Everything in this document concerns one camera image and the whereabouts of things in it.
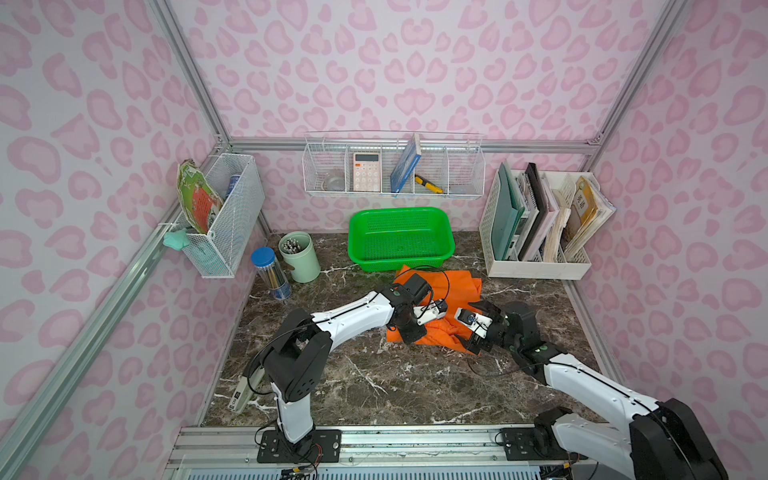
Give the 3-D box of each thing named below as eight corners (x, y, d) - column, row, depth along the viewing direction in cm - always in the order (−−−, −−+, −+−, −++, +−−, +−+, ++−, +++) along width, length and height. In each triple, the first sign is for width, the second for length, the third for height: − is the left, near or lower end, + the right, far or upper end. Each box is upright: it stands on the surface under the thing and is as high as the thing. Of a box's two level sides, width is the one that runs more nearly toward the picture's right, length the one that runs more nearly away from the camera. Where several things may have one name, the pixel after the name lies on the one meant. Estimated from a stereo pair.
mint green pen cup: (291, 283, 107) (275, 250, 93) (297, 260, 114) (283, 226, 100) (318, 283, 107) (306, 250, 93) (323, 260, 114) (312, 226, 100)
